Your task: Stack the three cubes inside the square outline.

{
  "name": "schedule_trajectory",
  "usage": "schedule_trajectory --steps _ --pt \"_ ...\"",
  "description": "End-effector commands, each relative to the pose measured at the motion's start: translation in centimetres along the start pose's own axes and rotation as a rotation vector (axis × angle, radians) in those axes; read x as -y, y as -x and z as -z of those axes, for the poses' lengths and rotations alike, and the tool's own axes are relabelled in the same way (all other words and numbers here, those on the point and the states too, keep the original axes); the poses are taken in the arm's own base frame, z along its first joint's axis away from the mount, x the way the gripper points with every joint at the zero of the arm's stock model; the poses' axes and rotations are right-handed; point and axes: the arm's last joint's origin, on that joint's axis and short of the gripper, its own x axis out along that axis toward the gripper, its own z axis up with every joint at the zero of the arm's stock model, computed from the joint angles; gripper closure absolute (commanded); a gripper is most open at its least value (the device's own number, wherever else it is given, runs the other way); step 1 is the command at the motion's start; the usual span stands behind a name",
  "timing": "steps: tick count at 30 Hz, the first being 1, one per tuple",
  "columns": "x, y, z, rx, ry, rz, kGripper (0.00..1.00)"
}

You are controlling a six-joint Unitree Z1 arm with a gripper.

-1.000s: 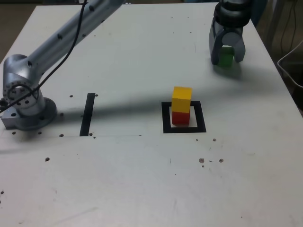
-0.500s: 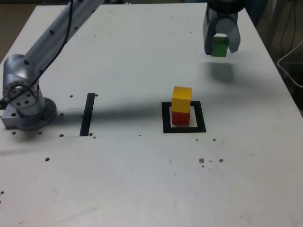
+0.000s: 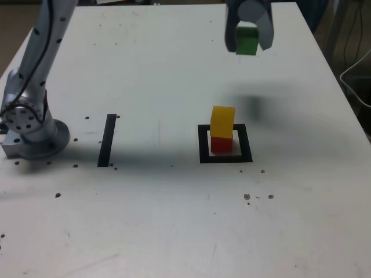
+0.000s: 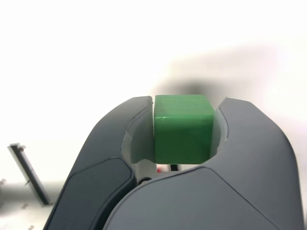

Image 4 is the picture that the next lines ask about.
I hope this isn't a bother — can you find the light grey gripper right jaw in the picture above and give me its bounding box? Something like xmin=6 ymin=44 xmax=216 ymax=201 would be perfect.
xmin=103 ymin=96 xmax=302 ymax=230

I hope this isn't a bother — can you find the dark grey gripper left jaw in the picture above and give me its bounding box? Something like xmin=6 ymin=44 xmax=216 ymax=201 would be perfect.
xmin=44 ymin=95 xmax=159 ymax=230

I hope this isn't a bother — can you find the green cube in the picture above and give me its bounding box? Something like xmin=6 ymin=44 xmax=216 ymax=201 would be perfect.
xmin=153 ymin=94 xmax=215 ymax=166

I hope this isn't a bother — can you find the black tape strip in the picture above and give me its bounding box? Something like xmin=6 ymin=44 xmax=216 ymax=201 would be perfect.
xmin=7 ymin=142 xmax=54 ymax=206

